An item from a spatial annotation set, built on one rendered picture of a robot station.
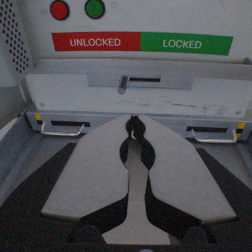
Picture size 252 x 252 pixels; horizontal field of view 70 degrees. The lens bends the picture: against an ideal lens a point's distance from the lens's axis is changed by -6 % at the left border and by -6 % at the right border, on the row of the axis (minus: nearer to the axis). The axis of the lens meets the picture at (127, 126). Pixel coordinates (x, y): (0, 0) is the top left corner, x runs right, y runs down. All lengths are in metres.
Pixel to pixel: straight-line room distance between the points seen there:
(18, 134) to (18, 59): 0.21
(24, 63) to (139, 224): 0.33
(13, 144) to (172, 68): 0.37
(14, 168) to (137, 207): 0.28
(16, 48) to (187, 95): 0.32
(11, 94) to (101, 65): 0.36
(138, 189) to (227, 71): 0.27
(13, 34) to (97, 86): 0.18
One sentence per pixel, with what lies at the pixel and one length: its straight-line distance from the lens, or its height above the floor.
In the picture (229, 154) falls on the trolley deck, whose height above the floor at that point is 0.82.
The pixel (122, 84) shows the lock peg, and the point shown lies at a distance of 0.35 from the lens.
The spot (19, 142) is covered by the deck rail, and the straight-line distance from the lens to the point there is 0.50.
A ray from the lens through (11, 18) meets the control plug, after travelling 0.34.
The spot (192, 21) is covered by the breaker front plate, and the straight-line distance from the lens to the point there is 0.36.
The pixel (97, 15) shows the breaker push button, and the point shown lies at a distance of 0.35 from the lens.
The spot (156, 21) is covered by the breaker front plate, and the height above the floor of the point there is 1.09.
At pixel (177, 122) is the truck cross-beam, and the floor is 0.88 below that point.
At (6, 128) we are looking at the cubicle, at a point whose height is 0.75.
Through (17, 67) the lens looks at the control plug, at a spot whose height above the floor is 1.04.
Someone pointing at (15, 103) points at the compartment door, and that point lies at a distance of 0.64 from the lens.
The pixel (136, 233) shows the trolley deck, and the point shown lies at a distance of 0.34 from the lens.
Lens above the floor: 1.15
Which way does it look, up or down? 39 degrees down
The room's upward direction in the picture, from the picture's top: 1 degrees counter-clockwise
